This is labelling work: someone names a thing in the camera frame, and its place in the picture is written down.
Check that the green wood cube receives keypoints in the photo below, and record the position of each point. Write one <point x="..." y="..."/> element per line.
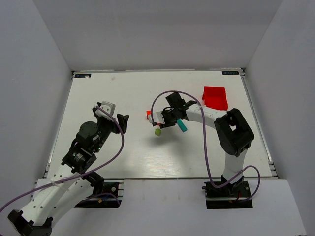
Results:
<point x="158" y="132"/>

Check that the left blue table sticker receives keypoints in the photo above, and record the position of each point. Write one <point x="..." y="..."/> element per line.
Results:
<point x="82" y="75"/>

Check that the red plastic bin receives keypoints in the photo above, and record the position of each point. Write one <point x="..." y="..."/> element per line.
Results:
<point x="215" y="98"/>

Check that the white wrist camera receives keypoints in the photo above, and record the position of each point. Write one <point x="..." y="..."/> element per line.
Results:
<point x="107" y="107"/>
<point x="156" y="118"/>

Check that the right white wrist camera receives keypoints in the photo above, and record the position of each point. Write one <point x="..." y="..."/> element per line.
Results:
<point x="156" y="118"/>

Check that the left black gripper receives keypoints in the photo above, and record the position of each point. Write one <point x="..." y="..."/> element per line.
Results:
<point x="114" y="124"/>

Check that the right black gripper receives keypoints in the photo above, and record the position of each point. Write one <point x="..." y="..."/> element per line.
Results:
<point x="168" y="118"/>

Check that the teal flat wood block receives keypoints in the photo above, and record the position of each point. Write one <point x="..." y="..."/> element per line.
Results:
<point x="181" y="125"/>

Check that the red rectangular wood block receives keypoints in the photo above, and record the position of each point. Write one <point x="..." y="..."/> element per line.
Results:
<point x="148" y="113"/>

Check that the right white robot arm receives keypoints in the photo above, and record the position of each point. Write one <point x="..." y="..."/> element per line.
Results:
<point x="234" y="134"/>

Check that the blue table sticker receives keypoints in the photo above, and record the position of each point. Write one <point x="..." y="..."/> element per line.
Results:
<point x="82" y="75"/>
<point x="230" y="72"/>

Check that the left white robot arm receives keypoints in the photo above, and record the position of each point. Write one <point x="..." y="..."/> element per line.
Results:
<point x="73" y="181"/>

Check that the right blue table sticker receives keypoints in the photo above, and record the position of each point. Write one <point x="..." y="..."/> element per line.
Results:
<point x="230" y="72"/>

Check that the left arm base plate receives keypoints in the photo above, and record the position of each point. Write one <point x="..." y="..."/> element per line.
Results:
<point x="109" y="197"/>

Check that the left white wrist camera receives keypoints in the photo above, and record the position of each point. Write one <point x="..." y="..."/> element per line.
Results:
<point x="107" y="107"/>

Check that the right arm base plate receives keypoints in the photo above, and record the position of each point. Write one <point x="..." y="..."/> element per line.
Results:
<point x="220" y="198"/>

